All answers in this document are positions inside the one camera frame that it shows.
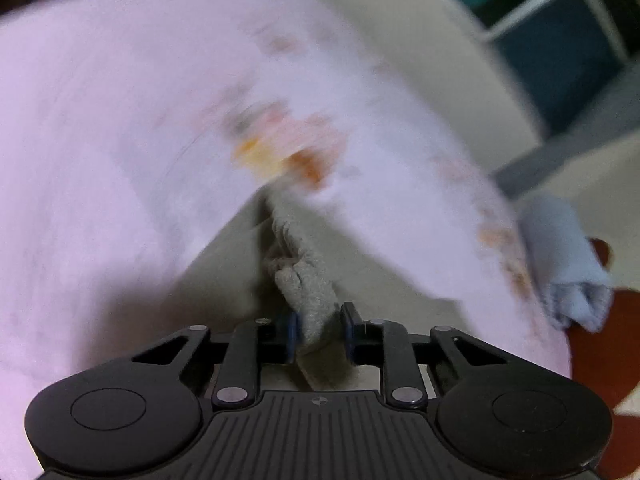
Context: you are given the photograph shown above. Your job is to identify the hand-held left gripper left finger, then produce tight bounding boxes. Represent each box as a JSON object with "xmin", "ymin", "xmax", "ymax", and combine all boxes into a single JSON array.
[{"xmin": 131, "ymin": 310, "xmax": 302, "ymax": 408}]

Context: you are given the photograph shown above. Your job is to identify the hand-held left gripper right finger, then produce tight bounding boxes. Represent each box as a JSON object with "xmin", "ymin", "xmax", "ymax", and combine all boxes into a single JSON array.
[{"xmin": 340, "ymin": 302, "xmax": 507, "ymax": 408}]

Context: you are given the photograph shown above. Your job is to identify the grey pants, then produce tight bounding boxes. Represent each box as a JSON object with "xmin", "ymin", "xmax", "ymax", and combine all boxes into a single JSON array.
[{"xmin": 261, "ymin": 187, "xmax": 362, "ymax": 392}]

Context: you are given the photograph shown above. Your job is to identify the blue rolled quilt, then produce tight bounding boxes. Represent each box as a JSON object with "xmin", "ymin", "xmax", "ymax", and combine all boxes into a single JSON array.
[{"xmin": 519, "ymin": 194, "xmax": 614, "ymax": 334}]

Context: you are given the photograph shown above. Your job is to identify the grey curtain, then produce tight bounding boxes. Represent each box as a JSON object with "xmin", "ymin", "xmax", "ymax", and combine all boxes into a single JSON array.
[{"xmin": 491, "ymin": 146, "xmax": 552, "ymax": 197}]

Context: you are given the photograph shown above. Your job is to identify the brown wooden headboard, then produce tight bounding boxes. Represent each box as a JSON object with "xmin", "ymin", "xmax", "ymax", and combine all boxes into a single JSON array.
[{"xmin": 565, "ymin": 237, "xmax": 640, "ymax": 480}]

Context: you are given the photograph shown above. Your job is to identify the pink floral bed sheet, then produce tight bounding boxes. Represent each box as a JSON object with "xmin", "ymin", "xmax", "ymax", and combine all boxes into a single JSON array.
[{"xmin": 0, "ymin": 0, "xmax": 576, "ymax": 480}]

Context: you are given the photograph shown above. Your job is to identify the white framed window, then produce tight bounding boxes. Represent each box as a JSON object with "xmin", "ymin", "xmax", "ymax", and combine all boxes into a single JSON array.
[{"xmin": 434, "ymin": 0, "xmax": 640, "ymax": 137}]

